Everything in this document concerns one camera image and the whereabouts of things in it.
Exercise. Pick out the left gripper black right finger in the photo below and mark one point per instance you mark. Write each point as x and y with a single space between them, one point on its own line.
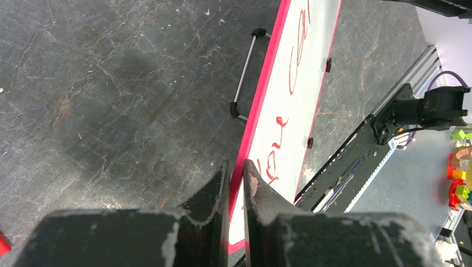
269 217

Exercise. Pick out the white slotted cable duct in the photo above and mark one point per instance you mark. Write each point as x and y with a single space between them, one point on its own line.
379 166

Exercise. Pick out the black whiteboard clip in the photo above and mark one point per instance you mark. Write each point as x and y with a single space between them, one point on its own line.
310 143
328 65

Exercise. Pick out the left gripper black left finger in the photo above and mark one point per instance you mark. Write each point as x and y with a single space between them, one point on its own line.
203 230

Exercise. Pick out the white board with pink rim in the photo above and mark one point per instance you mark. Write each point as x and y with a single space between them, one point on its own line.
284 107

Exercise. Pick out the colourful toy blocks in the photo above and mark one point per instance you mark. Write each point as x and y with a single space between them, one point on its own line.
459 170

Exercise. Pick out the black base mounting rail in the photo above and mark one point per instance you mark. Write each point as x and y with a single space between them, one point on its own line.
346 171

